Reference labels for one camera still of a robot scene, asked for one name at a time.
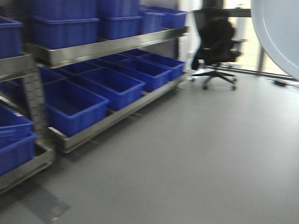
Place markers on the light blue plate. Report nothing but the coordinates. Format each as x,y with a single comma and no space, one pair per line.
276,24

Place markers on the blue bin upper shelf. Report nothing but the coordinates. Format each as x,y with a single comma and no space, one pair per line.
58,34

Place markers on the blue bin lower row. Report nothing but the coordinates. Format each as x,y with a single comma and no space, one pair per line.
120,89

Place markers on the large blue bin front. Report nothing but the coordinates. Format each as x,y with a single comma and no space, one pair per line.
72,108

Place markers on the black office chair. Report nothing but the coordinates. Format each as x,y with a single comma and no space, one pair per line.
216,44

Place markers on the steel storage rack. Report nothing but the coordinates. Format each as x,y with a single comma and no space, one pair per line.
55,58
25,67

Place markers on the near steel storage rack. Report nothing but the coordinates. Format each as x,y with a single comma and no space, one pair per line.
25,67

